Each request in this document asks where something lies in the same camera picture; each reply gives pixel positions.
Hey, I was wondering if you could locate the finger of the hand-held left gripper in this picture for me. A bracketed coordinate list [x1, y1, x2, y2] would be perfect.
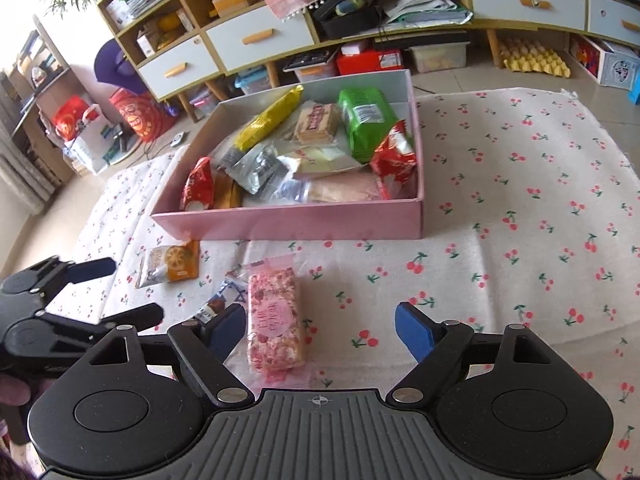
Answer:
[42, 302, 166, 341]
[0, 256, 119, 311]

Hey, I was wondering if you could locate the brown wafer packet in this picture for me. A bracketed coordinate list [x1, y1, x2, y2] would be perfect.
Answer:
[294, 102, 342, 144]

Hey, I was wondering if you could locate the red lantern print bag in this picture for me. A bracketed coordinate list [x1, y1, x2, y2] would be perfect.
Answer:
[109, 87, 174, 144]

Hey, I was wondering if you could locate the clear bin black lid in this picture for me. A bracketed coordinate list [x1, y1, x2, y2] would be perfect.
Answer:
[282, 50, 342, 82]

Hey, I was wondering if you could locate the brown snack packet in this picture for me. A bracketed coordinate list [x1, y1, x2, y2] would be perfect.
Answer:
[214, 174, 244, 209]

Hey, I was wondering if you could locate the clear storage bin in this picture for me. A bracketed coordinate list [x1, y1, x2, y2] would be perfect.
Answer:
[407, 42, 472, 74]

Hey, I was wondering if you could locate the white shopping bag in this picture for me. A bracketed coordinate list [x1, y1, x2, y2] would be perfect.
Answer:
[65, 105, 127, 174]

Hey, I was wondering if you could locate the white chocolate packet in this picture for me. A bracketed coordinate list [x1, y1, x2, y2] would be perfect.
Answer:
[194, 274, 251, 327]

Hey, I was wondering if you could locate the yellow snack packet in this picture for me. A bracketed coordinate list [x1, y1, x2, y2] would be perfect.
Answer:
[217, 85, 305, 167]

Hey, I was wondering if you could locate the black tray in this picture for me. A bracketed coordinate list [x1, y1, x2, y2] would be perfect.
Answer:
[312, 0, 384, 39]

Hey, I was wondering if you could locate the pink snack packet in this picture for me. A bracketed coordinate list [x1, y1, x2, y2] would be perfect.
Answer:
[305, 172, 388, 204]

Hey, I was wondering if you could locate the white drawer wooden handle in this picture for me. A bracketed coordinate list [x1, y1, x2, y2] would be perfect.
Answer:
[137, 37, 222, 102]
[206, 2, 317, 74]
[467, 0, 589, 32]
[587, 0, 640, 47]

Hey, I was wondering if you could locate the orange biscuit packet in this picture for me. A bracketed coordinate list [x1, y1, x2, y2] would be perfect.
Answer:
[135, 241, 201, 289]

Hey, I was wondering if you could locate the pink cardboard box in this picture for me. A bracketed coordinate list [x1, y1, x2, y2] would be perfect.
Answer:
[150, 69, 426, 242]

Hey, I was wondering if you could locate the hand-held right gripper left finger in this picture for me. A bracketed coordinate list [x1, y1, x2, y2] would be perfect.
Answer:
[80, 303, 254, 409]

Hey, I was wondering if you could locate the green snack packet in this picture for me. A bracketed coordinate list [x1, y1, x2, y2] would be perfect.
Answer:
[337, 87, 397, 164]

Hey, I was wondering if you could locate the purple hat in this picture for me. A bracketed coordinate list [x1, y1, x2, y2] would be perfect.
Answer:
[94, 37, 152, 97]

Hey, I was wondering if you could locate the silver snack packet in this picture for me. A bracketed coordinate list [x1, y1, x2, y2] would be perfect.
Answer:
[232, 141, 289, 195]

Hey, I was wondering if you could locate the person's left hand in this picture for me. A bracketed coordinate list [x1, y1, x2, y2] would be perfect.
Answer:
[0, 375, 33, 407]

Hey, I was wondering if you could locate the white printed box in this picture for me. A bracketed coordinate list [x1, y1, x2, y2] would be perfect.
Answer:
[570, 35, 640, 91]

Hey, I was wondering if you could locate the yellow egg tray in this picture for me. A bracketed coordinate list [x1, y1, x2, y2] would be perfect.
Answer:
[500, 37, 574, 79]

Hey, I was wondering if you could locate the pink white nougat packet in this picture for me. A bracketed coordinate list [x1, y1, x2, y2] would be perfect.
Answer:
[242, 255, 314, 377]

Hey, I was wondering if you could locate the small wooden box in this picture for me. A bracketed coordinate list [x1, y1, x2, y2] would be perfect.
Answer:
[212, 0, 259, 17]

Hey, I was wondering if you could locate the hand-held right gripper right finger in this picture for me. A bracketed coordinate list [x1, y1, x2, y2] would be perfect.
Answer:
[386, 302, 566, 408]

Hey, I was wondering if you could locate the red gift bag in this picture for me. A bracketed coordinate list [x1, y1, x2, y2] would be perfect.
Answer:
[52, 95, 102, 142]

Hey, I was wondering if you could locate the shiny red snack packet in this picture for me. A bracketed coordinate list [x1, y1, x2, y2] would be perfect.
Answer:
[180, 156, 217, 212]

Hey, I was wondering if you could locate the blue plastic bin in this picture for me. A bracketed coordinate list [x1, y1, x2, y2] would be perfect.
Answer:
[235, 67, 274, 96]

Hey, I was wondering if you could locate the red box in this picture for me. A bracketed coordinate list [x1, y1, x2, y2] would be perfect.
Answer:
[336, 49, 406, 78]

